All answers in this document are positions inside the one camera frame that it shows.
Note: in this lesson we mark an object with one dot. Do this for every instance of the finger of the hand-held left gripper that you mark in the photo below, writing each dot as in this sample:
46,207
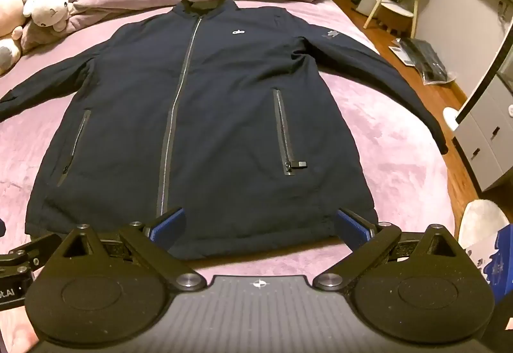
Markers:
36,242

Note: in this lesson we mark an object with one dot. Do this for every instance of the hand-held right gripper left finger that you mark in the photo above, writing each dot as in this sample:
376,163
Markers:
168,228

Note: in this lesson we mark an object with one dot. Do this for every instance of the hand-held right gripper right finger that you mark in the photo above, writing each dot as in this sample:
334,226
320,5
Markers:
352,228

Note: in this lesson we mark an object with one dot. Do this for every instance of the dark navy zip jacket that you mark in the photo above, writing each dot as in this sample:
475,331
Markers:
220,116

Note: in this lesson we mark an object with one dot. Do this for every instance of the plastic bag with dark clothes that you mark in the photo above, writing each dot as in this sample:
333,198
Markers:
429,60

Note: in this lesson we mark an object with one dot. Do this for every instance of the bed with pink sheet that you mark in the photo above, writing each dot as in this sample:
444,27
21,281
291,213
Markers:
360,176

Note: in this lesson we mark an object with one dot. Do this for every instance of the small white round object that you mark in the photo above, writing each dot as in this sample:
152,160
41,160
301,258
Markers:
451,118

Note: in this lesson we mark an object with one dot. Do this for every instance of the blue box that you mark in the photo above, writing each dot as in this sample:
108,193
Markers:
501,257

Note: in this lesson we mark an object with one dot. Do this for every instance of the grey drawer cabinet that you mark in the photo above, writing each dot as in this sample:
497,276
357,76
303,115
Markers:
487,136

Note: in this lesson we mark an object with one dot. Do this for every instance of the round brown basket white lid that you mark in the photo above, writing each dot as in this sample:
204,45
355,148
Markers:
394,16

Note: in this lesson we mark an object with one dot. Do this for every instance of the cream plush toy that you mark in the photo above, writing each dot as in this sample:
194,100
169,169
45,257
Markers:
10,12

